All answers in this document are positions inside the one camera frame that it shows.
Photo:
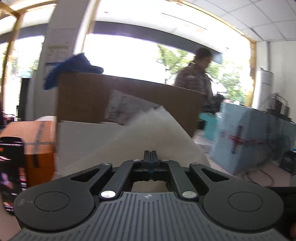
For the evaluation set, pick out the black power adapters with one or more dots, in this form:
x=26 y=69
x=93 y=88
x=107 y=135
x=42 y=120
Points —
x=278 y=107

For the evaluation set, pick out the small dark teal box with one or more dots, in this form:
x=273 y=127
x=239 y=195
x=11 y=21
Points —
x=288 y=162

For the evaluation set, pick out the blue cloth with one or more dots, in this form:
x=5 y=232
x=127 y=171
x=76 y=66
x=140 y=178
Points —
x=77 y=63

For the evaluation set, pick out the white foam board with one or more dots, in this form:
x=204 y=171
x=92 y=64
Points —
x=76 y=140

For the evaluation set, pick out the person in plaid jacket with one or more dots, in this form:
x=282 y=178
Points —
x=194 y=77

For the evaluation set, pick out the orange shoe box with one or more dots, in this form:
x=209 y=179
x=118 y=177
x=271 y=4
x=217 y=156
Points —
x=39 y=145

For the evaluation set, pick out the light blue cardboard box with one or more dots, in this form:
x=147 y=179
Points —
x=246 y=138

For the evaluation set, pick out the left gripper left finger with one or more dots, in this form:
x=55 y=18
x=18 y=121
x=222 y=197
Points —
x=66 y=202

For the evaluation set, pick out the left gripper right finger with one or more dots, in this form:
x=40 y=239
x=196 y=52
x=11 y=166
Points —
x=229 y=201

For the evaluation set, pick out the black smartphone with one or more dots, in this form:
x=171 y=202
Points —
x=13 y=173

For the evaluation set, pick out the brown cardboard box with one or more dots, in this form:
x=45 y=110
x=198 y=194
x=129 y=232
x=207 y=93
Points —
x=94 y=98

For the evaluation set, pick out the teal flat box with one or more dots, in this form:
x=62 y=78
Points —
x=210 y=126

